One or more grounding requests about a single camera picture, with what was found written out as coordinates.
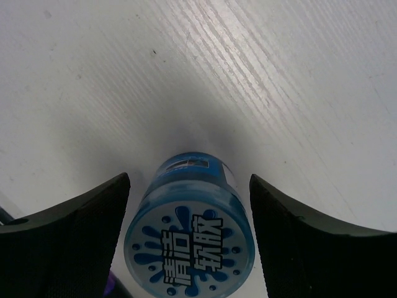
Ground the purple cap highlighter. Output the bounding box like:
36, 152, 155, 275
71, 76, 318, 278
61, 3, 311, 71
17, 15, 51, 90
103, 271, 132, 298

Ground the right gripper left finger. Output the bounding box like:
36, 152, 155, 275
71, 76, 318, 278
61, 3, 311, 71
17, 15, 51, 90
1, 173, 130, 297

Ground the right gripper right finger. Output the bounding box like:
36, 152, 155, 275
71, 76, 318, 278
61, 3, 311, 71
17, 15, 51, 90
249, 175, 396, 297

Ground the blue cleaning gel jar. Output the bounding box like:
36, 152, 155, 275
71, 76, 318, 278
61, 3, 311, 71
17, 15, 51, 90
123, 152, 255, 297

